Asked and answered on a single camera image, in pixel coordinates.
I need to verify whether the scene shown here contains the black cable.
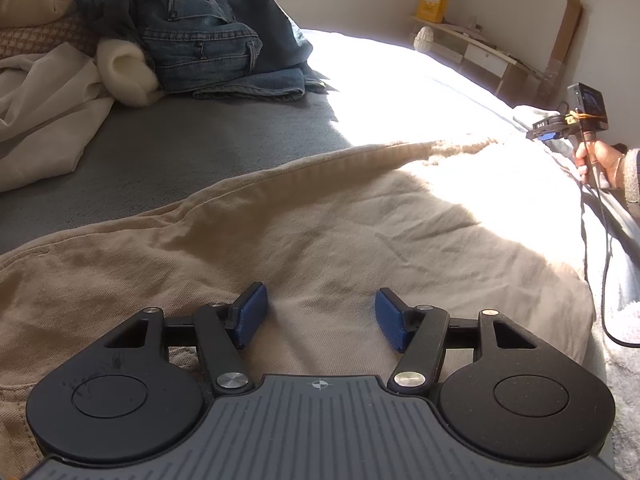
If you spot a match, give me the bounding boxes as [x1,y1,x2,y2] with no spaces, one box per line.
[580,180,640,348]

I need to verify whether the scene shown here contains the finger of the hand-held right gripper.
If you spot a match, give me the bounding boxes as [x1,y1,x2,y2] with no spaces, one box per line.
[526,122,556,143]

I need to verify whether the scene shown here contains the white garment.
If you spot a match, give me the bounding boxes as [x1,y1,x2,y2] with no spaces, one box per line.
[0,42,117,193]

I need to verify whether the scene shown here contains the blue denim jeans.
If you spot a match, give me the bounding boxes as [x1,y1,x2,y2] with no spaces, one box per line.
[75,0,331,101]

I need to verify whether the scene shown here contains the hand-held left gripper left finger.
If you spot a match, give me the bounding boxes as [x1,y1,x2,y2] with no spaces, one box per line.
[104,282,268,395]

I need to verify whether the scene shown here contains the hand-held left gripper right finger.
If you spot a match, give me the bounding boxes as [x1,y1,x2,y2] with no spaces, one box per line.
[375,288,546,395]

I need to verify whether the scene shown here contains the cardboard sheet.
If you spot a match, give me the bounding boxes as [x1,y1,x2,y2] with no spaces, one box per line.
[547,0,583,83]

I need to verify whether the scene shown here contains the yellow box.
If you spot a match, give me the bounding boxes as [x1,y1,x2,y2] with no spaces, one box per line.
[419,0,451,23]

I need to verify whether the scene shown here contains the beige pants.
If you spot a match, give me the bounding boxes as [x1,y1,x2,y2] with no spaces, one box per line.
[0,137,596,461]

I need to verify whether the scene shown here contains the white desk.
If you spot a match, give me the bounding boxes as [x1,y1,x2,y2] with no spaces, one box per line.
[410,12,547,96]

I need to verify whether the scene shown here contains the person's right hand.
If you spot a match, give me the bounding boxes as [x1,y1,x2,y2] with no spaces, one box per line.
[574,141,625,188]

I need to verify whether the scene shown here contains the pink houndstooth garment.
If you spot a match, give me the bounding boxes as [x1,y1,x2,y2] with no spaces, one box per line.
[0,15,101,61]

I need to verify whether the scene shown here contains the white fleece sleeve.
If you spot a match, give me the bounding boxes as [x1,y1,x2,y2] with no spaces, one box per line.
[96,39,163,107]

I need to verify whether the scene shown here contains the white fluffy rug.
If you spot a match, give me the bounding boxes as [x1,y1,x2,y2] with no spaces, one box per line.
[595,300,640,466]

